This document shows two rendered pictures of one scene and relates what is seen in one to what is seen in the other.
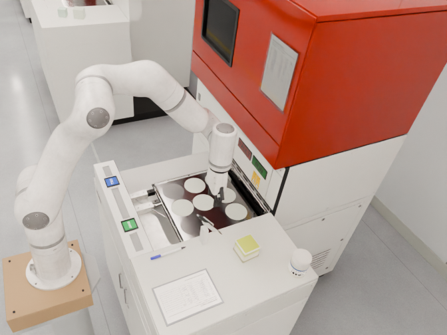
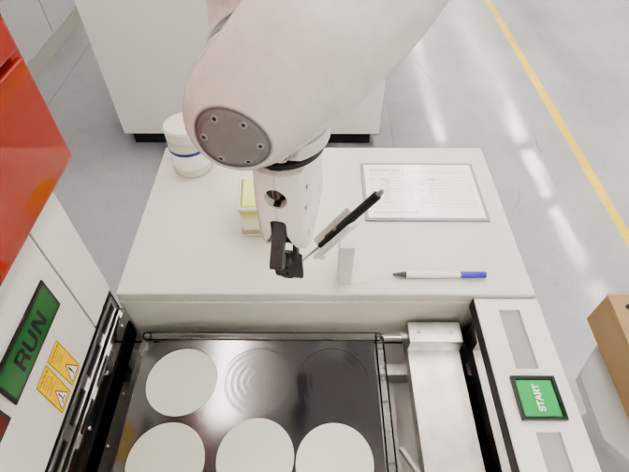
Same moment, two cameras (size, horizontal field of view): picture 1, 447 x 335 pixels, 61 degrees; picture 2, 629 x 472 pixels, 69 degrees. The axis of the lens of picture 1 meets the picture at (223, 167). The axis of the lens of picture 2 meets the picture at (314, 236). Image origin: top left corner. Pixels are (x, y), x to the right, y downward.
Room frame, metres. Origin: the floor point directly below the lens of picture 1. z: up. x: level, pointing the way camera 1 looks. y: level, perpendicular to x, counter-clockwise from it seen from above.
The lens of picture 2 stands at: (1.28, 0.22, 1.53)
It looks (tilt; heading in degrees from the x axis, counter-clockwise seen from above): 49 degrees down; 213
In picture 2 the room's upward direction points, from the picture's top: straight up
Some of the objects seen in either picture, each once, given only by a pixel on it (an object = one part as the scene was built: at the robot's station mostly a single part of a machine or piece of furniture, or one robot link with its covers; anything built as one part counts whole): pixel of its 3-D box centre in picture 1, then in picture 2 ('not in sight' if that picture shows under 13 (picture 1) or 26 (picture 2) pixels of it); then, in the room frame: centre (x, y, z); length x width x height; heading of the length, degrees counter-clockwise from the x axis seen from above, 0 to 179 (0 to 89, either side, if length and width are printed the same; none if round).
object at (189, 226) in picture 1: (204, 201); (250, 463); (1.19, 0.06, 0.90); 0.34 x 0.34 x 0.01; 33
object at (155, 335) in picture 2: not in sight; (263, 336); (1.04, -0.04, 0.90); 0.37 x 0.01 x 0.01; 123
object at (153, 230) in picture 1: (149, 225); (449, 456); (1.03, 0.27, 0.87); 0.36 x 0.08 x 0.03; 33
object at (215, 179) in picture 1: (217, 175); (287, 175); (1.02, 0.01, 1.23); 0.10 x 0.07 x 0.11; 24
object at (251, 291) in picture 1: (223, 278); (323, 236); (0.81, -0.07, 0.89); 0.62 x 0.35 x 0.14; 123
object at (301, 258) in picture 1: (299, 263); (188, 145); (0.85, -0.33, 1.01); 0.07 x 0.07 x 0.10
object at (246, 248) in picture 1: (246, 248); (264, 206); (0.89, -0.14, 1.00); 0.07 x 0.07 x 0.07; 37
